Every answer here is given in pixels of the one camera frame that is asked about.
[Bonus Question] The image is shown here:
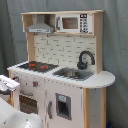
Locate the left red oven knob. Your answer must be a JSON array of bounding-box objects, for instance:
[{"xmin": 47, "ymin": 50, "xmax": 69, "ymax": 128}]
[{"xmin": 13, "ymin": 76, "xmax": 19, "ymax": 82}]

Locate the grey range hood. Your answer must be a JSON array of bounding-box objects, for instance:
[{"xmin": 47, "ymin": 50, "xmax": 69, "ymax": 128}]
[{"xmin": 26, "ymin": 15, "xmax": 54, "ymax": 34}]

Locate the right red oven knob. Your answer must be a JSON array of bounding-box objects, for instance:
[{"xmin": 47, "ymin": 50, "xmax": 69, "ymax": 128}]
[{"xmin": 33, "ymin": 81, "xmax": 39, "ymax": 87}]

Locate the red oven knob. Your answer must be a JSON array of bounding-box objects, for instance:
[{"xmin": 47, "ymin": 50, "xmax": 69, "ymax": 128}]
[
  {"xmin": 13, "ymin": 76, "xmax": 19, "ymax": 82},
  {"xmin": 33, "ymin": 81, "xmax": 39, "ymax": 87}
]

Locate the grey cabinet door handle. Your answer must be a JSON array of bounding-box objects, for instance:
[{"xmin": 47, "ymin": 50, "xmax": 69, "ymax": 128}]
[{"xmin": 48, "ymin": 101, "xmax": 52, "ymax": 119}]

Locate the grey ice dispenser panel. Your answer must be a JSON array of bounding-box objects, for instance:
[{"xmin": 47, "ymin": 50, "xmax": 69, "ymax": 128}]
[{"xmin": 56, "ymin": 93, "xmax": 71, "ymax": 120}]

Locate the black toy faucet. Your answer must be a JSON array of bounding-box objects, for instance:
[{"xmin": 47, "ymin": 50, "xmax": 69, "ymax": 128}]
[{"xmin": 77, "ymin": 50, "xmax": 95, "ymax": 70}]

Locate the grey toy sink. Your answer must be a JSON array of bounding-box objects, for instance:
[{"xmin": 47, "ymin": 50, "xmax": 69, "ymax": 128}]
[{"xmin": 53, "ymin": 67, "xmax": 93, "ymax": 81}]

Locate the toy microwave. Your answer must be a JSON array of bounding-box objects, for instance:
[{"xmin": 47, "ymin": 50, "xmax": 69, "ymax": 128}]
[{"xmin": 56, "ymin": 14, "xmax": 93, "ymax": 33}]

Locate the black toy stovetop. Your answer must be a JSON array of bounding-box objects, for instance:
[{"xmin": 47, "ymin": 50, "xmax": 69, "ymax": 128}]
[{"xmin": 20, "ymin": 61, "xmax": 57, "ymax": 73}]

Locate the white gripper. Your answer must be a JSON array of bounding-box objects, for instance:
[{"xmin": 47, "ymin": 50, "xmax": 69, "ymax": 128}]
[{"xmin": 0, "ymin": 74, "xmax": 21, "ymax": 104}]

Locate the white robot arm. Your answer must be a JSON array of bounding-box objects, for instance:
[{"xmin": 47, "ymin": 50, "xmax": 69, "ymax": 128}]
[{"xmin": 0, "ymin": 75, "xmax": 43, "ymax": 128}]

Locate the wooden toy kitchen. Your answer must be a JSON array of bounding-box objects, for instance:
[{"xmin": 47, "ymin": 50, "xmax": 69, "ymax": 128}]
[{"xmin": 9, "ymin": 10, "xmax": 115, "ymax": 128}]

